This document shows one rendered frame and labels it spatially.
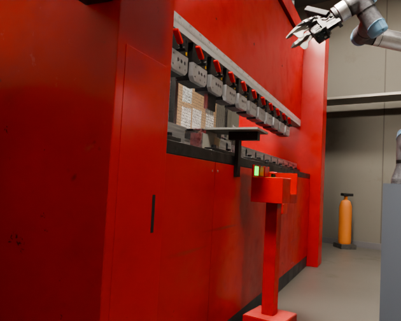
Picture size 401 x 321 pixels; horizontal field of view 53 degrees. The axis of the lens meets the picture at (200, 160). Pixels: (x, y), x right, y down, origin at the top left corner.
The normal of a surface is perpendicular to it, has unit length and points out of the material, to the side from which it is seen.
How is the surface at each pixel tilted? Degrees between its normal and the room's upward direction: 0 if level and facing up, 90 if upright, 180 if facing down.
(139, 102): 90
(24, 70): 90
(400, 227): 90
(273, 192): 90
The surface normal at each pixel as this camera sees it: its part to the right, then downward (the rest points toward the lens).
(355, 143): -0.58, -0.07
